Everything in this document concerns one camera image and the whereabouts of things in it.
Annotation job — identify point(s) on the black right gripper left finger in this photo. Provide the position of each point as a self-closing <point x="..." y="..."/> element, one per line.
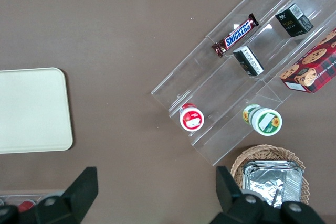
<point x="76" y="195"/>

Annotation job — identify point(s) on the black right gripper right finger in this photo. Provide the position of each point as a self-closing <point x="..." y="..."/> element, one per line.
<point x="228" y="197"/>

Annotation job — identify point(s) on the crumpled aluminium foil tray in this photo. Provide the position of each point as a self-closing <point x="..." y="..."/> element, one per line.
<point x="273" y="179"/>

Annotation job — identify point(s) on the light tan wicker basket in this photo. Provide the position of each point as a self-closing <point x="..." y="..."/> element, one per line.
<point x="252" y="154"/>

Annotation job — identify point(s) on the cream rectangular tray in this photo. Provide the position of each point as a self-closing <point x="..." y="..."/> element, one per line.
<point x="34" y="108"/>

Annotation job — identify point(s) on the red cola bottle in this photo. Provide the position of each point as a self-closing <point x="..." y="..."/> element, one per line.
<point x="25" y="205"/>

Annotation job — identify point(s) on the clear acrylic bottle rack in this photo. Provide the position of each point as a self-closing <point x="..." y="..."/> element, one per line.
<point x="10" y="197"/>

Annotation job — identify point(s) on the green sunflower snack cup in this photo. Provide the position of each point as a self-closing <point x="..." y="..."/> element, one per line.
<point x="265" y="121"/>

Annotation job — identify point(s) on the red lidded snack cup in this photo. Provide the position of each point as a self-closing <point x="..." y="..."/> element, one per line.
<point x="192" y="119"/>

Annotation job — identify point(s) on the clear acrylic stepped shelf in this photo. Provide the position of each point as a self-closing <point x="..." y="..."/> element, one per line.
<point x="223" y="90"/>

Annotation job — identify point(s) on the small black carton box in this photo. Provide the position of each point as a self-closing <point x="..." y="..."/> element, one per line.
<point x="248" y="61"/>
<point x="294" y="20"/>

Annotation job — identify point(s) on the red tartan cookie box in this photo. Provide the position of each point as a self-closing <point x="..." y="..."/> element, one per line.
<point x="312" y="69"/>

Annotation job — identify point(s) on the brown Snickers chocolate bar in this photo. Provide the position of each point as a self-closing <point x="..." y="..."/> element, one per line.
<point x="236" y="35"/>

